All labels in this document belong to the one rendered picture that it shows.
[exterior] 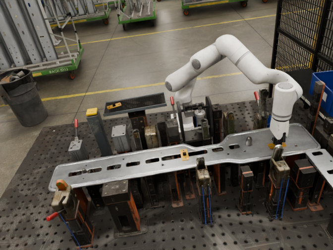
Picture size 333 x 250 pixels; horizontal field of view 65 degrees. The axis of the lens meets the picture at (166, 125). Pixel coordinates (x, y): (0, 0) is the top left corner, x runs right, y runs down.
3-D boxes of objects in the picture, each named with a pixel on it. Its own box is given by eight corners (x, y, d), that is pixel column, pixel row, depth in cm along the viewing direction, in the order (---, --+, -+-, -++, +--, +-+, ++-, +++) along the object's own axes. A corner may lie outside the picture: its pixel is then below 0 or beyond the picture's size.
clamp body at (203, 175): (199, 227, 135) (194, 182, 115) (195, 208, 145) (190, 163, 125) (217, 224, 135) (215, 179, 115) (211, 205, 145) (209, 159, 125)
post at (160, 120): (166, 172, 170) (156, 122, 146) (165, 166, 174) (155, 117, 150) (174, 170, 170) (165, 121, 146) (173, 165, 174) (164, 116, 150)
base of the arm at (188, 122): (174, 113, 208) (171, 94, 196) (198, 111, 205) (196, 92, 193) (173, 129, 194) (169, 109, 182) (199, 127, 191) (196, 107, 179)
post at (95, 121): (105, 170, 179) (85, 118, 153) (106, 163, 185) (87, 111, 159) (116, 168, 179) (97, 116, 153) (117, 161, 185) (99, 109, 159)
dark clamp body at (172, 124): (172, 178, 165) (163, 130, 143) (170, 163, 176) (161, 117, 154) (189, 175, 165) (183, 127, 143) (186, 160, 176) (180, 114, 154)
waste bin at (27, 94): (10, 133, 368) (-19, 87, 325) (26, 111, 411) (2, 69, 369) (44, 128, 365) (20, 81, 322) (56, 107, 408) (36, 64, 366)
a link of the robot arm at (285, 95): (279, 103, 125) (268, 111, 121) (282, 78, 118) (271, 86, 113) (296, 109, 120) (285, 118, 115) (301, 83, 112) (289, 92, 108)
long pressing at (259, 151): (45, 197, 128) (43, 195, 127) (56, 165, 146) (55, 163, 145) (324, 150, 128) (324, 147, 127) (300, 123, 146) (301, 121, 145)
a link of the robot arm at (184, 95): (171, 101, 189) (166, 72, 174) (190, 89, 196) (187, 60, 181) (183, 107, 181) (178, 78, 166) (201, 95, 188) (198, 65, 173)
